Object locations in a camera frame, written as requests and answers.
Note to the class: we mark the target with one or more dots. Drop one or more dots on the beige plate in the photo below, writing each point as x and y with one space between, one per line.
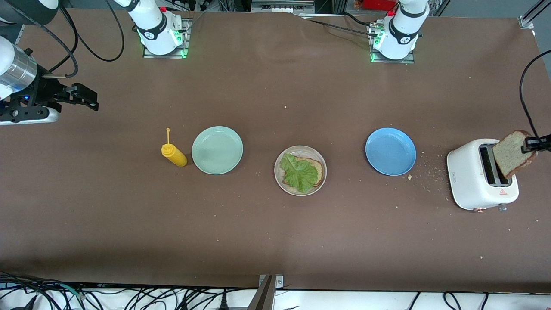
301 149

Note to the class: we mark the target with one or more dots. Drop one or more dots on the grey metal frame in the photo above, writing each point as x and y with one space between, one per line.
280 6

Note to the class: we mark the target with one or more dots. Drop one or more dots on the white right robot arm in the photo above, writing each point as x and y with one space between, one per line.
157 30

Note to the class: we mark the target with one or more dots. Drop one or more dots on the green lettuce leaf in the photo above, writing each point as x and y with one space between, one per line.
299 174

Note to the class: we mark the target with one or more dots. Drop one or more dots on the red box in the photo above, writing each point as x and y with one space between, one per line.
379 4

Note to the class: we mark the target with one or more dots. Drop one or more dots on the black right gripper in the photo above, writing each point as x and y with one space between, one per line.
44 91

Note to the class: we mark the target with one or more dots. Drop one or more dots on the white toaster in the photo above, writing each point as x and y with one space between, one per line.
469 181

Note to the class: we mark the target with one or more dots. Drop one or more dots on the metal table edge bracket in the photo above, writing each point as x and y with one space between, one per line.
270 284

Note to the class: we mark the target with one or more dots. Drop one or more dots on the brown bread slice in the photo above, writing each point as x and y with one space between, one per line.
510 155
319 165

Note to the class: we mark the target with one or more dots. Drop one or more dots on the yellow squeeze bottle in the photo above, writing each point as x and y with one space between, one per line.
175 156

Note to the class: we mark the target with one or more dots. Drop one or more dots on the black power plug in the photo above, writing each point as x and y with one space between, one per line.
224 303

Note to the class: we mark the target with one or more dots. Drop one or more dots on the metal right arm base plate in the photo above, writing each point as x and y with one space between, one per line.
187 38

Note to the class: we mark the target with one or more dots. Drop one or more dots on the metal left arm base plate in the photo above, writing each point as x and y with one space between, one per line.
409 61

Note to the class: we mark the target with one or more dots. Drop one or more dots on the metal table corner bracket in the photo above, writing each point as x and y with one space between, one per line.
527 23

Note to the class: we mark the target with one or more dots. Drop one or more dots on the blue plate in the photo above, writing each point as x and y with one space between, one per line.
391 151

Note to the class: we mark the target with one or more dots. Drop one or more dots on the light green plate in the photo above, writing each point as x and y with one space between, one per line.
217 150

